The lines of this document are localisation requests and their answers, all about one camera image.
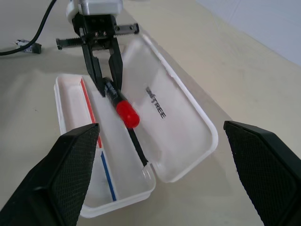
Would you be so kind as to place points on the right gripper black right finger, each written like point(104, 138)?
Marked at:
point(265, 169)

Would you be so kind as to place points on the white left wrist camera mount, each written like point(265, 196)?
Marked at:
point(103, 5)

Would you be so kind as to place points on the small black plug with label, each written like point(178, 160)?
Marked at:
point(35, 48)

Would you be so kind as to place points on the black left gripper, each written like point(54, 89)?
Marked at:
point(98, 26)

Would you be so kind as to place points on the white plastic pencil case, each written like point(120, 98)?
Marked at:
point(181, 134)

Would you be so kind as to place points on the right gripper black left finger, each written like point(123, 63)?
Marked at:
point(58, 179)

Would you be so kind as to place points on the black marker with red cap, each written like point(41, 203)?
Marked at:
point(127, 114)

